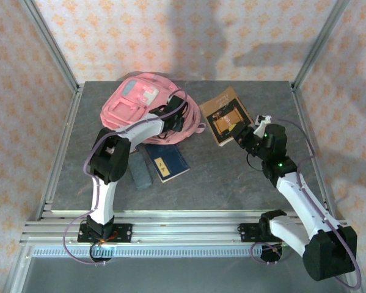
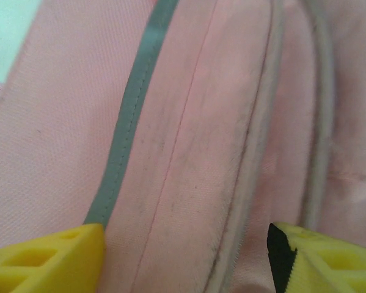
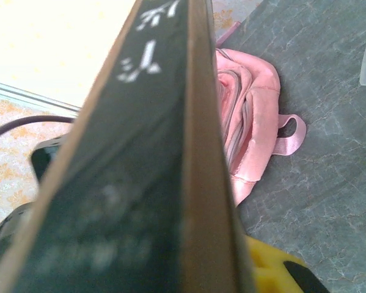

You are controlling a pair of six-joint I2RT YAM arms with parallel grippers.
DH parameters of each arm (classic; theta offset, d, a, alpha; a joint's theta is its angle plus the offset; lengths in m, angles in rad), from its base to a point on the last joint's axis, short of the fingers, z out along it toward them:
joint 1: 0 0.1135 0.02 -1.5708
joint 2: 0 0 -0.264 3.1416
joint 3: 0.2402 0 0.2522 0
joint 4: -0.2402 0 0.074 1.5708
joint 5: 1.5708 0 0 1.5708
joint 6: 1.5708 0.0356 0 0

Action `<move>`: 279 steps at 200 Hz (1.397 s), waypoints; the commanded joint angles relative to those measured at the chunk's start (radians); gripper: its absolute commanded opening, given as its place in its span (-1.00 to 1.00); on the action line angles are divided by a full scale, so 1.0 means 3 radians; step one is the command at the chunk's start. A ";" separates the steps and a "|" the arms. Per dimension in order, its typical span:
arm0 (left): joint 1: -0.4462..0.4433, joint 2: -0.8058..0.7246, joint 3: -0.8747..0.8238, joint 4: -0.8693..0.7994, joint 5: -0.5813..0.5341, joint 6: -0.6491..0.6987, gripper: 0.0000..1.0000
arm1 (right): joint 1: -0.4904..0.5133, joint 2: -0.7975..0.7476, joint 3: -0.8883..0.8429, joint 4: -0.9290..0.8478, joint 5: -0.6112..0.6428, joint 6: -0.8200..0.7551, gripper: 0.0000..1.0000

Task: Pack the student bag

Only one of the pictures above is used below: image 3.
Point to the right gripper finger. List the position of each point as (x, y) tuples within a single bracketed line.
[(277, 271)]

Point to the pink school backpack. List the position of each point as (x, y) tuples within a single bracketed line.
[(256, 122)]

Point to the brown hardcover book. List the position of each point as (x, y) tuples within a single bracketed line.
[(124, 152)]

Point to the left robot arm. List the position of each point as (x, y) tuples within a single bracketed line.
[(45, 158)]

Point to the orange patterned backdrop cloth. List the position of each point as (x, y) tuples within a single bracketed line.
[(48, 39)]

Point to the aluminium side rail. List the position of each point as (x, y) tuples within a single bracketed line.
[(33, 97)]

